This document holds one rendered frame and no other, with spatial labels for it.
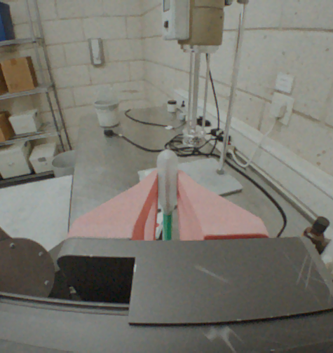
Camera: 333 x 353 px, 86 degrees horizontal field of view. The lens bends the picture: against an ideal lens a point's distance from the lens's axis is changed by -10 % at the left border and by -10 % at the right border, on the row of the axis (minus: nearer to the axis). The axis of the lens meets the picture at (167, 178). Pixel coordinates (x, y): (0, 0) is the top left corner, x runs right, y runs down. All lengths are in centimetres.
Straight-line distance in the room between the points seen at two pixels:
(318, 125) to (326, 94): 8
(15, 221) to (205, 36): 67
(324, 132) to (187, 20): 44
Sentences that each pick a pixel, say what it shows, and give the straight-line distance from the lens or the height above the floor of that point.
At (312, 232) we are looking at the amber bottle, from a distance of 50.
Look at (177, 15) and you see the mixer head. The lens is 47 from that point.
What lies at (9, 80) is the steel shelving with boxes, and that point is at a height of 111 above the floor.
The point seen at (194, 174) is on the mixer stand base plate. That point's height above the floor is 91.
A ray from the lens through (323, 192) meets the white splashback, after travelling 62.
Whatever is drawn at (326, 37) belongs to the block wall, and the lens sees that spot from 66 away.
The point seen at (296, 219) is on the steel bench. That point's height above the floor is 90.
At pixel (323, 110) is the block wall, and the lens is 65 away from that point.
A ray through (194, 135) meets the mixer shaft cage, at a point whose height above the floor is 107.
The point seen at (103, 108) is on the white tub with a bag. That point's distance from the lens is 110.
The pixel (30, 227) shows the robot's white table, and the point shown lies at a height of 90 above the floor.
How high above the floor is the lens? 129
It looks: 36 degrees down
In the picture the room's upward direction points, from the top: 1 degrees counter-clockwise
